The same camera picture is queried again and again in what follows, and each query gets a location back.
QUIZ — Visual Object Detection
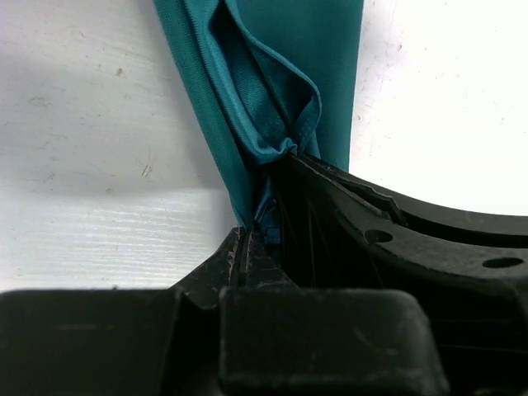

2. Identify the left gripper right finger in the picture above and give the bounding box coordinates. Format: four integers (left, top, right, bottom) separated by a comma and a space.
219, 233, 450, 395

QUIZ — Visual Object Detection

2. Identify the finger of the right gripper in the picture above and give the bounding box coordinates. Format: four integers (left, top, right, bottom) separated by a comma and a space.
271, 156, 527, 395

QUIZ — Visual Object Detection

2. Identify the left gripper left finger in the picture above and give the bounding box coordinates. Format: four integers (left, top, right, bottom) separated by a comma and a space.
1, 228, 246, 395

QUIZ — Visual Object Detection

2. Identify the teal cloth napkin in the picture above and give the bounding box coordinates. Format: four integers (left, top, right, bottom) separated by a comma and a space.
155, 1, 364, 245

